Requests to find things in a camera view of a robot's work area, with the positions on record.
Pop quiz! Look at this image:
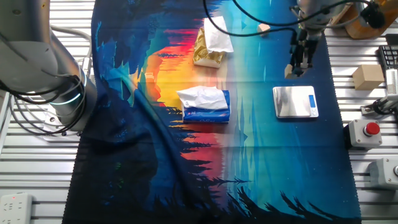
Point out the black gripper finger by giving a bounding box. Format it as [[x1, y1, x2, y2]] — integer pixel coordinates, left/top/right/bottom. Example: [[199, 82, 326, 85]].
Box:
[[291, 54, 303, 78], [302, 55, 314, 76]]

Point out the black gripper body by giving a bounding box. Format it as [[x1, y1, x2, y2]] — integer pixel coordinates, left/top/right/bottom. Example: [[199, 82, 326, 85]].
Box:
[[290, 29, 320, 59]]

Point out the rectangular wooden block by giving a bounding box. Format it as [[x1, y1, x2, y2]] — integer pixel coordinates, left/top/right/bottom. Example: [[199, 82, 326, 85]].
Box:
[[284, 63, 295, 80]]

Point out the silver digital kitchen scale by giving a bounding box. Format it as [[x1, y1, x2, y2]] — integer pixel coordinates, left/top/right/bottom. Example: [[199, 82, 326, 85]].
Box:
[[272, 85, 320, 119]]

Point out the small wooden cube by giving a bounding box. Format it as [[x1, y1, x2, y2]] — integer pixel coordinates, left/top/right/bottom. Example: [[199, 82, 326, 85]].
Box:
[[257, 23, 271, 36]]

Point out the small cardboard box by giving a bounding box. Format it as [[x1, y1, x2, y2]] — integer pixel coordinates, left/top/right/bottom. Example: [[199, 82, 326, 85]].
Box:
[[351, 63, 386, 91]]

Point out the black round knob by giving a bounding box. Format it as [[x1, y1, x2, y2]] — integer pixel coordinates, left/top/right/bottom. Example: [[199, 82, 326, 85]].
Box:
[[359, 1, 387, 29]]

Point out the black computer keyboard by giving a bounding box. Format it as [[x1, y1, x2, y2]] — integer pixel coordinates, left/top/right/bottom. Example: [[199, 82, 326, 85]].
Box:
[[378, 44, 398, 71]]

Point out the smooth white tissue sheet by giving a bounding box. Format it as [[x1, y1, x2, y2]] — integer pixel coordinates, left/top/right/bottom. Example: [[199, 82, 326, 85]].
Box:
[[203, 16, 234, 54]]

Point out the grey red button box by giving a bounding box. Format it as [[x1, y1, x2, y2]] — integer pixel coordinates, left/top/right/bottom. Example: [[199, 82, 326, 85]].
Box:
[[343, 118, 383, 150]]

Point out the gold tissue pack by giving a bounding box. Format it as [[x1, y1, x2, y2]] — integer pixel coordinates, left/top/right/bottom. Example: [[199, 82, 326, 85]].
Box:
[[192, 26, 225, 69]]

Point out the crumpled white tissue sheet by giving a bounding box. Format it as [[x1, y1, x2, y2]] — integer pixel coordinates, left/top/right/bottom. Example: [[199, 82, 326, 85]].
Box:
[[176, 85, 229, 111]]

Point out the colourful forest sunset cloth mat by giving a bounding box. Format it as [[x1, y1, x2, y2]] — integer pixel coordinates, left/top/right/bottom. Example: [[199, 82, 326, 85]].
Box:
[[61, 0, 363, 224]]

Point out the blue tissue pack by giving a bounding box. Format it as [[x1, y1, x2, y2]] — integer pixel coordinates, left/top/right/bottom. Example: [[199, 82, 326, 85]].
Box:
[[181, 90, 231, 124]]

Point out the grey green button box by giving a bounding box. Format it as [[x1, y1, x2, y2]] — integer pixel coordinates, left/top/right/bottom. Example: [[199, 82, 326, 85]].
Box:
[[368, 157, 398, 191]]

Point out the white power strip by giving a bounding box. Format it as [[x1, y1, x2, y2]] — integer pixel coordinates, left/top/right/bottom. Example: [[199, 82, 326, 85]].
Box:
[[0, 192, 34, 224]]

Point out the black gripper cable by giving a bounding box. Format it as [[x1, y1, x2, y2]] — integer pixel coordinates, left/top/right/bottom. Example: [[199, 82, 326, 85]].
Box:
[[202, 0, 379, 52]]

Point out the silver metal clamp bracket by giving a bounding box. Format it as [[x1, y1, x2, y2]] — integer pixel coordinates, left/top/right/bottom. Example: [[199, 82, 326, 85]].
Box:
[[360, 95, 398, 118]]

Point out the silver ribbed camera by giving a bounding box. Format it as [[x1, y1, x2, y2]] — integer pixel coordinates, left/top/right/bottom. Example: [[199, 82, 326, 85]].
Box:
[[385, 68, 398, 97]]

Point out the thin grey cable bundle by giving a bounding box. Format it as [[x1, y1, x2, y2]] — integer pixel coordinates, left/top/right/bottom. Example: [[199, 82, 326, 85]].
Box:
[[8, 24, 95, 135]]

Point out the black base cable loop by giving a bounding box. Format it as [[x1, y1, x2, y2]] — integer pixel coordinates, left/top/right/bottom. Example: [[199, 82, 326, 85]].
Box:
[[0, 70, 87, 137]]

